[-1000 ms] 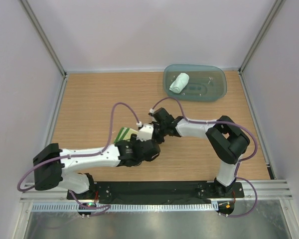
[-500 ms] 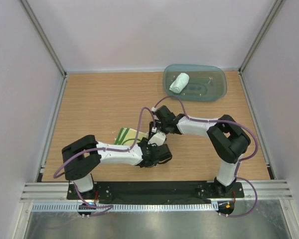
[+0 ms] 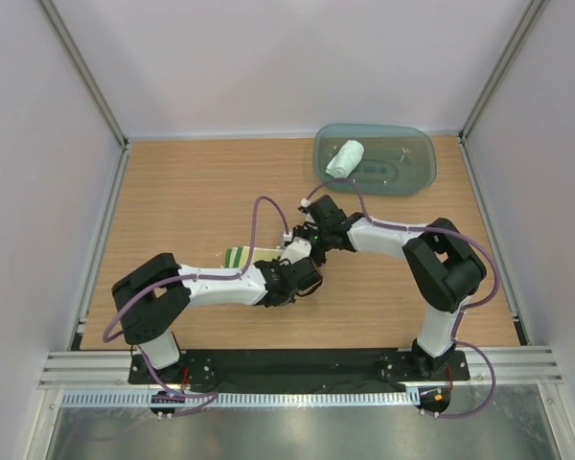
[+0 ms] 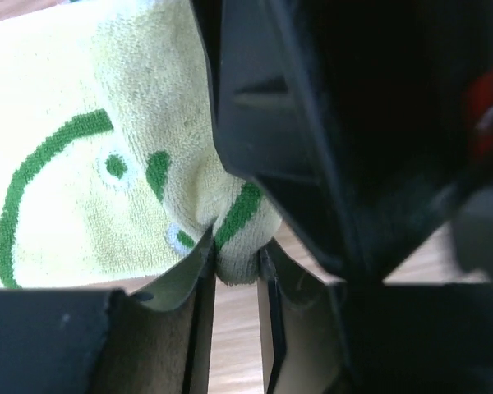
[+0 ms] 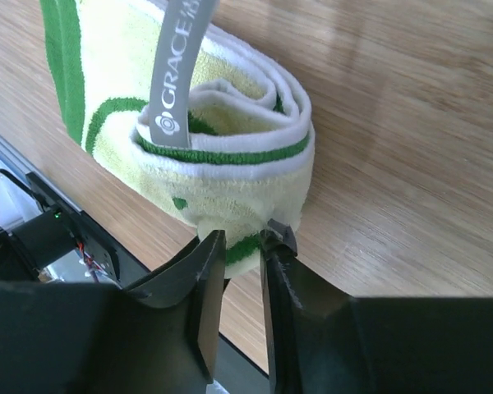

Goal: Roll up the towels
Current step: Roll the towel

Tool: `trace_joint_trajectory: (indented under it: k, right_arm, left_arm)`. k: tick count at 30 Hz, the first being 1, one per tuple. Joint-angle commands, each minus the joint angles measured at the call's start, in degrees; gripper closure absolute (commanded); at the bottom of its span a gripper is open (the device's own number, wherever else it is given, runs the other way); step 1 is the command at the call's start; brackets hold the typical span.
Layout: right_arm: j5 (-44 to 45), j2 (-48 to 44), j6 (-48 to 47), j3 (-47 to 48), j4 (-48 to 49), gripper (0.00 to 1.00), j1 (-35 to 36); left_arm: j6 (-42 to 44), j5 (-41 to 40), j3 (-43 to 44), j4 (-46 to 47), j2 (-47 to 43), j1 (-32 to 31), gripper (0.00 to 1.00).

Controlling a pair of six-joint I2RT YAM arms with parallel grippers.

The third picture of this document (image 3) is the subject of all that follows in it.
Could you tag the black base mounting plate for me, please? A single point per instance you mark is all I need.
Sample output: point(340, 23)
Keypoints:
point(199, 366)

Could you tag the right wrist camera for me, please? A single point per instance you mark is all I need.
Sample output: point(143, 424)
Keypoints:
point(323, 212)

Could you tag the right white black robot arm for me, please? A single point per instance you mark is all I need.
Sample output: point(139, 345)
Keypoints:
point(447, 272)

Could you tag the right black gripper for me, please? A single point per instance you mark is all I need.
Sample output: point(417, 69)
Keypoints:
point(304, 231)

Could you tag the light mint green towel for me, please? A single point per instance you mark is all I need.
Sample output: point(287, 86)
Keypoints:
point(346, 160)

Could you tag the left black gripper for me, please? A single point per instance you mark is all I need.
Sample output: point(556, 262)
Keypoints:
point(292, 299)

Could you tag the aluminium frame post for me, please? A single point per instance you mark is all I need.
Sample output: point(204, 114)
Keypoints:
point(72, 51)
point(518, 37)

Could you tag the teal transparent plastic basin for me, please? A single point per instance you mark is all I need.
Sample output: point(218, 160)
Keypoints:
point(396, 160)

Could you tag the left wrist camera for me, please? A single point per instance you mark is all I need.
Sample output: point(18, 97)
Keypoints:
point(299, 269)

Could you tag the green patterned towel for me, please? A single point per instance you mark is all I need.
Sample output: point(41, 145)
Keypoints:
point(237, 256)

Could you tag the aluminium front rail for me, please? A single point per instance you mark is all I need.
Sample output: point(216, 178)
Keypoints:
point(109, 369)

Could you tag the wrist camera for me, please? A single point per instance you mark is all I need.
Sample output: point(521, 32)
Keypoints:
point(299, 269)
point(323, 212)

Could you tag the white slotted cable duct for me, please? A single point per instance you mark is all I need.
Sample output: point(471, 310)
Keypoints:
point(150, 398)

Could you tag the left aluminium frame post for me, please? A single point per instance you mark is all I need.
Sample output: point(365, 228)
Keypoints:
point(72, 51)

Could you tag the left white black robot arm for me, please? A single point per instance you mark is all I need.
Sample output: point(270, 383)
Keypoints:
point(150, 298)

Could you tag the right aluminium frame post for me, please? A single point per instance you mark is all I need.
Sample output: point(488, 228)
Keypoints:
point(518, 37)

